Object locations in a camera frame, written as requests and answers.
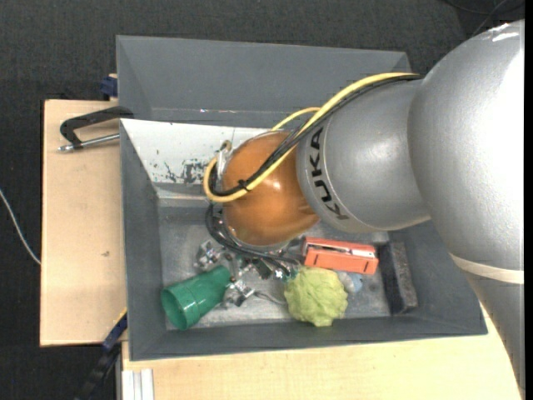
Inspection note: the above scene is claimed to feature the yellow-green mesh bath sponge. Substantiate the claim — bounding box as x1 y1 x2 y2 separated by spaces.
283 266 350 328

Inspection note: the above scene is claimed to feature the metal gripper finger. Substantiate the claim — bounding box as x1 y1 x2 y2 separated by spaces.
193 240 228 271
222 279 256 308

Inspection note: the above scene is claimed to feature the small white and blue object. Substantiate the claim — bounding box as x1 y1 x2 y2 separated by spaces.
337 271 364 293

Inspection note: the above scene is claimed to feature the pale wood board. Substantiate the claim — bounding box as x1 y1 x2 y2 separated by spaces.
39 98 128 348

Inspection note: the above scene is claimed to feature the orange stapler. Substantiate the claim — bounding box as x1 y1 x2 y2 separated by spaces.
302 236 381 276

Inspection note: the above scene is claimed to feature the green plastic cup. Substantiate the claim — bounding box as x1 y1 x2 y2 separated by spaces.
160 264 232 332

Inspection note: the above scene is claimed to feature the grey metal bin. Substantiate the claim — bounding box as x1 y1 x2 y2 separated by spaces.
115 34 489 362

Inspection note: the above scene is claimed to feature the black sponge block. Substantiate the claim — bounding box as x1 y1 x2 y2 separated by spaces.
377 241 419 316

